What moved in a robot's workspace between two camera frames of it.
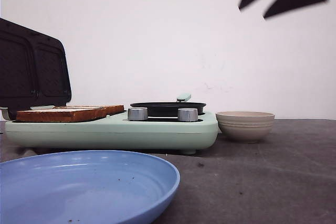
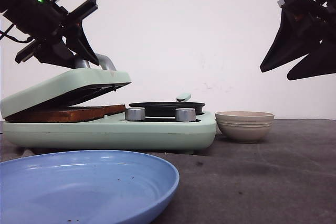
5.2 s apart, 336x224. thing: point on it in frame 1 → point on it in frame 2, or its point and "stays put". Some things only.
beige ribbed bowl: [246, 127] stays put
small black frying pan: [168, 109] stays put
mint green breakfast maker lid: [34, 69] → [62, 88]
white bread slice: [60, 115] stays put
